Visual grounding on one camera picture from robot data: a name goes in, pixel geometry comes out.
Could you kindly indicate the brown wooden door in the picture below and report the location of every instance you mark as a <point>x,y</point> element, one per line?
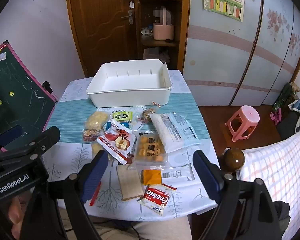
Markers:
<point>97,25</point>

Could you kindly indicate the person's beige pants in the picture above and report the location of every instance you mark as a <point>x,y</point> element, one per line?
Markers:
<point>160,231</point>

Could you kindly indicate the pale yellow pastry packet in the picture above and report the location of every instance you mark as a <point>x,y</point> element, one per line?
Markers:
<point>96,148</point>

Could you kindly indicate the person's left hand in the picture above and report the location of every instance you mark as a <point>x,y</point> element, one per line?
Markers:
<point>17,210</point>

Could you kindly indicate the dark chair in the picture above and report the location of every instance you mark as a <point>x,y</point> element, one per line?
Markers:
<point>287,128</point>

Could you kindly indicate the pink folded cloth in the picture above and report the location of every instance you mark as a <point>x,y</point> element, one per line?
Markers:
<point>155,54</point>

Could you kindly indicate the wall poster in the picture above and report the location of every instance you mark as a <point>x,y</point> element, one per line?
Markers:
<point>222,2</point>

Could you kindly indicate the pink basket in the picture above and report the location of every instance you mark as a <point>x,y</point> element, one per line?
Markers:
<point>163,31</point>

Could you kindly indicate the pink toy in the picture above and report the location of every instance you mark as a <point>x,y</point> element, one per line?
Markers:
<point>276,116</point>

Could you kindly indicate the clear nut mix packet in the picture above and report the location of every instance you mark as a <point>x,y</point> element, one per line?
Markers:
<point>146,115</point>

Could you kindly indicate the brown wooden bed knob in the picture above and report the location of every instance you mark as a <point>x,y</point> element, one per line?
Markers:
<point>233,160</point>

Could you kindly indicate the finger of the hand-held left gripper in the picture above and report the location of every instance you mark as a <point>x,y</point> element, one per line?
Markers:
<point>10,135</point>
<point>47,137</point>

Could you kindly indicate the plaid blanket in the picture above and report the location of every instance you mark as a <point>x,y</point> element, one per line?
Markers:
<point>285,170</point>

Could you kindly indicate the wooden corner shelf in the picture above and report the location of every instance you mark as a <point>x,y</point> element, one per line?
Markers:
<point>182,17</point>

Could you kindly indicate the green bag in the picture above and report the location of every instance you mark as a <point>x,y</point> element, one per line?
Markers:
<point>285,97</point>

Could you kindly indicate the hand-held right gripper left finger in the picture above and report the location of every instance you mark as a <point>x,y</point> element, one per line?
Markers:
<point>95,177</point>

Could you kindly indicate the tree print tablecloth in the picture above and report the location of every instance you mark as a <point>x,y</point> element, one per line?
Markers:
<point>72,115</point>

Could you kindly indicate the pink plastic stool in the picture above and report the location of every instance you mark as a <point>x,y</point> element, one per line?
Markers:
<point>245,115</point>

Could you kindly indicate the small toy figures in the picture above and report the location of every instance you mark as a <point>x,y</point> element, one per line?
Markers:
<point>146,31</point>

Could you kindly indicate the small blue white packet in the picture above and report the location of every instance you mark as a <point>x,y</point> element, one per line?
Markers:
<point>124,124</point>

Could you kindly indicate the white door hook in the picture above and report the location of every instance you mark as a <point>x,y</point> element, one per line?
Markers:
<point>131,4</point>

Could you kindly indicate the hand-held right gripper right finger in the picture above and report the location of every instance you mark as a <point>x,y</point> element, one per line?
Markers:
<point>207,177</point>

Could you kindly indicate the yellow ball snack packet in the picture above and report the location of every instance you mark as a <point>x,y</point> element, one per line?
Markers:
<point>150,150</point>

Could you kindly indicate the red apple print packet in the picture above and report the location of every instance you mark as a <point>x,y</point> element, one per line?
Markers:
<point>116,142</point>

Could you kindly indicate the red white cookie packet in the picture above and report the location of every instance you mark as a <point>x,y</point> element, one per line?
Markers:
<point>156,198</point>

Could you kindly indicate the nut and date packet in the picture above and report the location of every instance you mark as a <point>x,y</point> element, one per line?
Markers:
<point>90,135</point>

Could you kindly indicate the orange white packet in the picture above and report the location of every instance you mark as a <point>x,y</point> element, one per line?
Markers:
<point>152,176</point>

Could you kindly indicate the yellow cracker packet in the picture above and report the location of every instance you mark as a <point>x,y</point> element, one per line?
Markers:
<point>96,121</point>

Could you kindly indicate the floral wardrobe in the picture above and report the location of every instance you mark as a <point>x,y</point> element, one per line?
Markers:
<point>240,62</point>

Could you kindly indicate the green chalkboard pink frame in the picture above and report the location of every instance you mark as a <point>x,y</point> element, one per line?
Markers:
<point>20,92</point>

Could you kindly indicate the wafer biscuit packet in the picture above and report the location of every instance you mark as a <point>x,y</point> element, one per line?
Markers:
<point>128,182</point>

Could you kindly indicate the dark cloth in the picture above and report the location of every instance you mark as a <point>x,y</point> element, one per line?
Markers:
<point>282,212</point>

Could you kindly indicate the white plastic bin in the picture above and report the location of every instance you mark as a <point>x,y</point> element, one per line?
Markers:
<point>130,85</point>

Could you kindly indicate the small candy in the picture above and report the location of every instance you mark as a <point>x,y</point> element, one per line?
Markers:
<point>155,103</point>

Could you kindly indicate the black clip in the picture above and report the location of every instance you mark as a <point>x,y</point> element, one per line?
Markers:
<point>47,87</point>

